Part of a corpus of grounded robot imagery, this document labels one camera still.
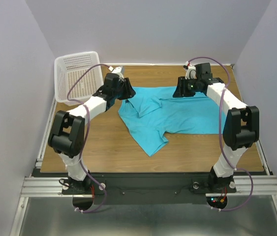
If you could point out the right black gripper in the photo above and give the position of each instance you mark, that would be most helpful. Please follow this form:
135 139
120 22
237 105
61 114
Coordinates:
179 92

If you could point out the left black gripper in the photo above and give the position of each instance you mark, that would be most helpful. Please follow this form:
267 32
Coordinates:
129 92

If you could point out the turquoise t-shirt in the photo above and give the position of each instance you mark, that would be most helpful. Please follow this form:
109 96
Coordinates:
152 112

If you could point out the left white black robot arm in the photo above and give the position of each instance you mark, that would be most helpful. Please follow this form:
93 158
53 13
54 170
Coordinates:
71 128

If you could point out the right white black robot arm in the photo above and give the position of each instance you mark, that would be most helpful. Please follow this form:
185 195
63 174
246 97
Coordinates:
236 135

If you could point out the white perforated plastic basket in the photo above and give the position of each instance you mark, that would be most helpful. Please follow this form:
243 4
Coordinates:
70 81

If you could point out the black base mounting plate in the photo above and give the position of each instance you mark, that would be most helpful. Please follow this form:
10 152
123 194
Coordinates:
146 189

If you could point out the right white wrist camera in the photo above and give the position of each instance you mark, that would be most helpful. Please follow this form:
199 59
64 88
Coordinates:
190 71

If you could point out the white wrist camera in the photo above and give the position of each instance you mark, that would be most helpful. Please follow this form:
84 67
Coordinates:
190 71
118 70

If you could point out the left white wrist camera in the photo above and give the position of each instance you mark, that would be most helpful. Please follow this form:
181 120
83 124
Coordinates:
118 70

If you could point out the aluminium extrusion frame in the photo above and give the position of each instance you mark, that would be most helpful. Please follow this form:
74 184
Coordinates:
44 211

